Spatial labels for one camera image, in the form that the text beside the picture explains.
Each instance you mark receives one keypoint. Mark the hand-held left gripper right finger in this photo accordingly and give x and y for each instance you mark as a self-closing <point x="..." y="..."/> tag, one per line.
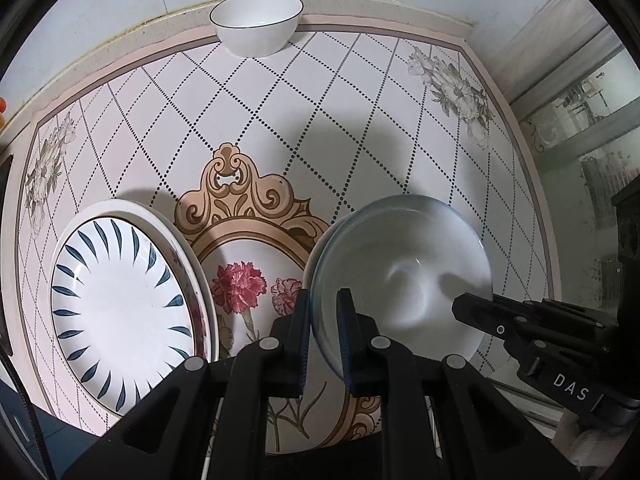
<point x="345" y="345"/>

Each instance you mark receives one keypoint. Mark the white plate with blue leaves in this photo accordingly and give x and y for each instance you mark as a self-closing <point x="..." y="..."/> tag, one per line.
<point x="120" y="310"/>

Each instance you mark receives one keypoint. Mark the large plain white plate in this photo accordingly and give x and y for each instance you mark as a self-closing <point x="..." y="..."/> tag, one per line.
<point x="145" y="207"/>

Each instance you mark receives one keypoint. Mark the person's right hand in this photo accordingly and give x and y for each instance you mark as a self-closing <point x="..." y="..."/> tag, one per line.
<point x="585" y="440"/>

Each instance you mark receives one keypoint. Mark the white bowl with blue dots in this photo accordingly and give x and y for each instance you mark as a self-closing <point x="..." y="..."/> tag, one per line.
<point x="400" y="270"/>

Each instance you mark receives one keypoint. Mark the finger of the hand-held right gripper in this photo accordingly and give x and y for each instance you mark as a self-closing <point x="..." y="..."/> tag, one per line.
<point x="480" y="312"/>

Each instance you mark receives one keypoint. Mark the frosted glass door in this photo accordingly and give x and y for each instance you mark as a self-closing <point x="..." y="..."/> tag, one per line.
<point x="585" y="160"/>

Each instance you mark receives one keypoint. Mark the white bowl with thin dark rim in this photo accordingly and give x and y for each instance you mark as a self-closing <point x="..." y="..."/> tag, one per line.
<point x="255" y="25"/>

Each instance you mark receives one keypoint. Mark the diamond pattern floral tablecloth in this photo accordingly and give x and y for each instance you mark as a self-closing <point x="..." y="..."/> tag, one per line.
<point x="325" y="125"/>

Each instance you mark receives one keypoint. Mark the colourful wall sticker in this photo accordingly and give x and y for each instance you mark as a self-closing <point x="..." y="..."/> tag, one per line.
<point x="2" y="107"/>

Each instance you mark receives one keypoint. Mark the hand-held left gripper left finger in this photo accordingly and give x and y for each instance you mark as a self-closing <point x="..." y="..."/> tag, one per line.
<point x="303" y="345"/>

